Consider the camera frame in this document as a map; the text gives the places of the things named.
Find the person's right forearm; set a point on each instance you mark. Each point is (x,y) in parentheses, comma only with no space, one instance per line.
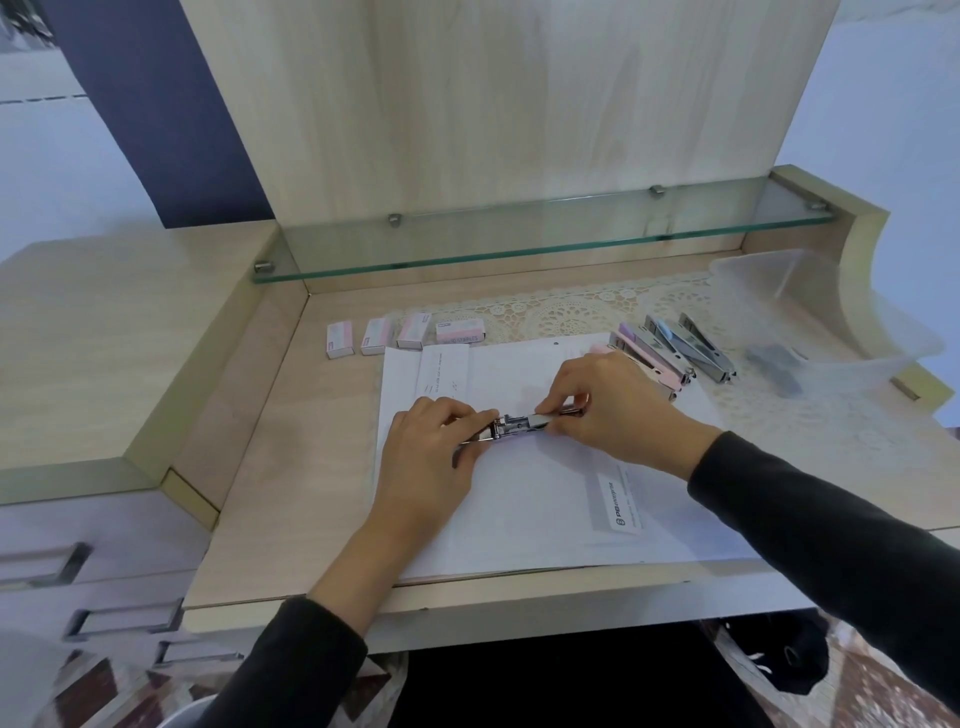
(832,547)

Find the silver stapler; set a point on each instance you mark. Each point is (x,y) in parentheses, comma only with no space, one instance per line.
(517,427)

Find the glass shelf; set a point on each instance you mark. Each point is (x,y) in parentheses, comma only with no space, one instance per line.
(525,229)

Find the white lace table runner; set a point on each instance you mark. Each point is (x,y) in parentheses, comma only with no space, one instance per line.
(555,311)

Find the dark staple strips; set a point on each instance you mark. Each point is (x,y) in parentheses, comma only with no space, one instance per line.
(776,369)

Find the clear plastic container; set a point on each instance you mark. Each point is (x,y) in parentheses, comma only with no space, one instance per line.
(825,315)

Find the person's right hand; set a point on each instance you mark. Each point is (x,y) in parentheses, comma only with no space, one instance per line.
(630,416)

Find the person's right thumb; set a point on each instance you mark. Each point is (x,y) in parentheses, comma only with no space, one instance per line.
(571,429)

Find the person's left hand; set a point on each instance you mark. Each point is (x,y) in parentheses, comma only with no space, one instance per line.
(420,472)

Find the small pink staple box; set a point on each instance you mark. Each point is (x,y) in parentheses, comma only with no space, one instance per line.
(460,331)
(340,339)
(376,336)
(413,331)

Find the light wooden desk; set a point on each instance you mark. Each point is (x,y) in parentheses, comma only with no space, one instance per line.
(487,112)

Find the light blue stapler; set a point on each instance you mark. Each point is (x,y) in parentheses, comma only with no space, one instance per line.
(686,349)

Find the grey stapler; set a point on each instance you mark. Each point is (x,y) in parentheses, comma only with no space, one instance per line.
(709,349)

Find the white round container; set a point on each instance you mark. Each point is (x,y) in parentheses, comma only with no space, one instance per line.
(187,712)

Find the white paper sheets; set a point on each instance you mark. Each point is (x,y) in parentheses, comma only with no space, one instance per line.
(540,510)

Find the person's left forearm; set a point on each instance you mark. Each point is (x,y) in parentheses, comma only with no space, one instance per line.
(315,645)

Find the person's left thumb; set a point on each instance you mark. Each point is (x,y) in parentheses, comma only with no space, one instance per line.
(474,450)

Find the pink stapler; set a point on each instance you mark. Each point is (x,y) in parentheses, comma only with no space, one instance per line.
(652,367)

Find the drawer cabinet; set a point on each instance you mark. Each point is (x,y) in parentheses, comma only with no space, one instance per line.
(112,540)

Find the lilac stapler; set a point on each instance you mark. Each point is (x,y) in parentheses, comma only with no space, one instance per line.
(664,351)

